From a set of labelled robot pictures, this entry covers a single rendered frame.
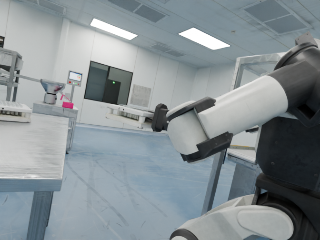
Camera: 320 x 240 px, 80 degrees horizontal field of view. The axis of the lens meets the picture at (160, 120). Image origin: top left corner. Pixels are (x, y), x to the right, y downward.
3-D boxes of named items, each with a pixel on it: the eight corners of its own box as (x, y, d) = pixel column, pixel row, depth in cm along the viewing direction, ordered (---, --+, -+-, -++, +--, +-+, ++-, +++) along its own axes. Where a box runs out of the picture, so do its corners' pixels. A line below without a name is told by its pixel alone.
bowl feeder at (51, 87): (35, 102, 294) (39, 78, 292) (37, 100, 325) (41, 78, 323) (70, 107, 318) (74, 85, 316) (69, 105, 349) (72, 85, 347)
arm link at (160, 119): (152, 101, 79) (174, 106, 71) (167, 105, 86) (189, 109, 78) (146, 130, 80) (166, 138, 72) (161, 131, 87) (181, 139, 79)
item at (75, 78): (63, 105, 332) (69, 69, 328) (63, 105, 341) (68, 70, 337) (77, 107, 344) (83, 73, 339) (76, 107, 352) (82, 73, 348)
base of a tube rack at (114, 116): (104, 117, 95) (105, 112, 95) (137, 120, 115) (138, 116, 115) (140, 128, 81) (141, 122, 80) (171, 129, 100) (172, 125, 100)
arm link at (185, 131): (187, 152, 60) (172, 168, 42) (174, 122, 61) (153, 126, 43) (219, 138, 57) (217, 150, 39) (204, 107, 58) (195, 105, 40)
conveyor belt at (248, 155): (253, 164, 152) (255, 158, 152) (227, 154, 173) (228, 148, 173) (314, 164, 228) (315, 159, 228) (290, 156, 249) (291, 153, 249)
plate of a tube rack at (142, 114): (106, 107, 95) (107, 103, 94) (139, 112, 114) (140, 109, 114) (142, 116, 80) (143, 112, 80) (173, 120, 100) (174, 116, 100)
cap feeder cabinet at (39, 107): (25, 153, 285) (33, 103, 279) (29, 143, 334) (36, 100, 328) (71, 155, 316) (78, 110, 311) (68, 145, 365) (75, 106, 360)
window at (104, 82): (83, 98, 575) (90, 60, 567) (83, 98, 576) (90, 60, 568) (126, 106, 644) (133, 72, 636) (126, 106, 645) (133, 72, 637)
